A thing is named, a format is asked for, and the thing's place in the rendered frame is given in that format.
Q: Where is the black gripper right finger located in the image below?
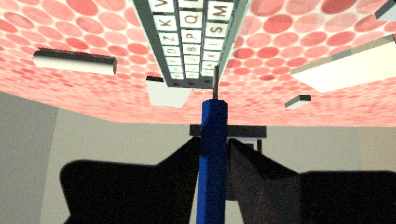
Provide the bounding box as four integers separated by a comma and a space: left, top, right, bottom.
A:
227, 138, 396, 224

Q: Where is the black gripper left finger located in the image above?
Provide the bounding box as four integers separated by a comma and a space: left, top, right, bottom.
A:
59, 136, 201, 224

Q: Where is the blue stylus with grey tip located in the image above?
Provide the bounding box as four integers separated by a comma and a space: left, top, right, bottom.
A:
196, 65, 228, 224

